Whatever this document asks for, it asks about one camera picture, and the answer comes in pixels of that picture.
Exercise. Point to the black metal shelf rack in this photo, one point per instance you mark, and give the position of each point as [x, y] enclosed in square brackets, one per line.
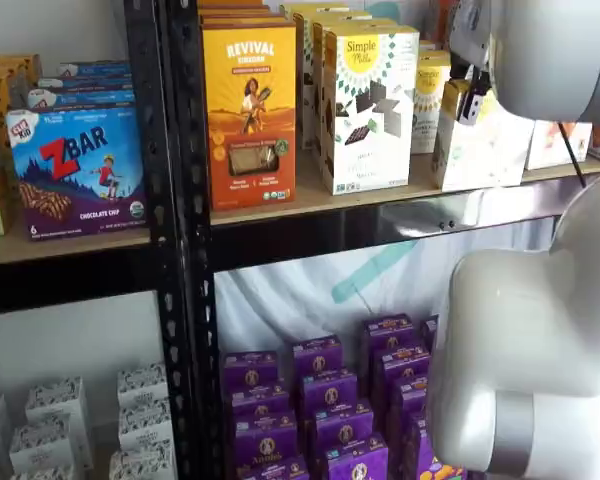
[55, 280]
[330, 235]

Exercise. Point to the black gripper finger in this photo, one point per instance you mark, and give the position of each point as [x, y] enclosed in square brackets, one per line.
[472, 107]

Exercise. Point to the purple Annie's box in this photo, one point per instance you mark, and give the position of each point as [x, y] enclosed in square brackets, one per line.
[330, 392]
[390, 332]
[317, 357]
[260, 405]
[430, 332]
[357, 462]
[275, 472]
[345, 430]
[250, 372]
[410, 400]
[420, 450]
[265, 442]
[402, 365]

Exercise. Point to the white backdrop cloth teal logo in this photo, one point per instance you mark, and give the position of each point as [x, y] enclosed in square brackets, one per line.
[280, 300]

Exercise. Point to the blue Zbar chocolate chip box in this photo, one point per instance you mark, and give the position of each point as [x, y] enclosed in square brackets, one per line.
[85, 82]
[80, 98]
[75, 175]
[95, 69]

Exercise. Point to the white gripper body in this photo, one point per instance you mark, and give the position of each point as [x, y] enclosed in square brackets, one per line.
[472, 30]

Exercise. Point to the orange Revival crackers box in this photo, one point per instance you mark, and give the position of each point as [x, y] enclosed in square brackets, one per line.
[250, 125]
[240, 20]
[235, 10]

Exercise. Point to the Simple Mills sweet thins box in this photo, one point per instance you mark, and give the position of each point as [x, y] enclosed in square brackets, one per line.
[302, 75]
[315, 7]
[375, 165]
[317, 100]

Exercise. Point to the orange cheddar pretzel crackers box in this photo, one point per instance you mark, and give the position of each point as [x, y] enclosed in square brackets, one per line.
[542, 150]

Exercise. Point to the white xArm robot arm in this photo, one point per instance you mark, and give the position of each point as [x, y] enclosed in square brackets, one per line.
[530, 325]

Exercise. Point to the particle board shelf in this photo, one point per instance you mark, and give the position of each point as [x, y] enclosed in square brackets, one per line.
[310, 200]
[80, 247]

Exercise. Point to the Simple Mills almond bar box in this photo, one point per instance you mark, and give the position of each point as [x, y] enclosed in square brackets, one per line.
[480, 160]
[432, 57]
[427, 110]

